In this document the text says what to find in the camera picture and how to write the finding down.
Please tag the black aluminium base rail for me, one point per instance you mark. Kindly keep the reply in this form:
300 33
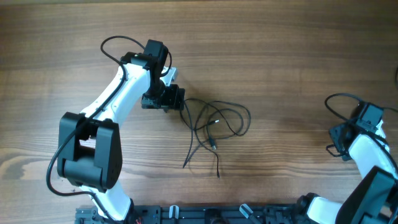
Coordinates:
269 214

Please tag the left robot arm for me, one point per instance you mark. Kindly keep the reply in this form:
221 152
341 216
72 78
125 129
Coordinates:
89 153

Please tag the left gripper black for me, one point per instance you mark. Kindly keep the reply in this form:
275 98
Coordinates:
171 99

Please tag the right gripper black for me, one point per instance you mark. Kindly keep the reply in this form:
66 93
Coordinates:
337 137

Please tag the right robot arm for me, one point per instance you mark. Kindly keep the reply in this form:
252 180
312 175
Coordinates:
374 200

